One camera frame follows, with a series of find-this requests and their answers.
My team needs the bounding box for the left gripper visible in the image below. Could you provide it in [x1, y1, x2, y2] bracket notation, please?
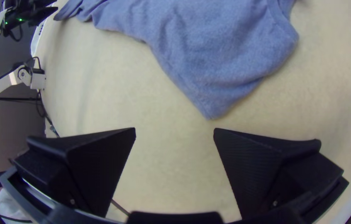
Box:
[23, 5, 59, 27]

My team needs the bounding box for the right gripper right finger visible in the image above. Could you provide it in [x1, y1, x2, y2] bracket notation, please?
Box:
[213, 128, 349, 220]

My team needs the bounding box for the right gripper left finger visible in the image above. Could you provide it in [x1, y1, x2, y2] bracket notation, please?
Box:
[10, 127, 137, 218]

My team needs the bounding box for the blue t-shirt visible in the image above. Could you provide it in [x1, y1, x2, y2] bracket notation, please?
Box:
[53, 0, 300, 121]

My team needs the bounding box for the white laundry basket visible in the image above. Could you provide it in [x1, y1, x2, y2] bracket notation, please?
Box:
[30, 18, 45, 58]

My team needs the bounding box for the black cable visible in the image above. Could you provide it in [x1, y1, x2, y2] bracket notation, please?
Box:
[35, 88, 60, 138]

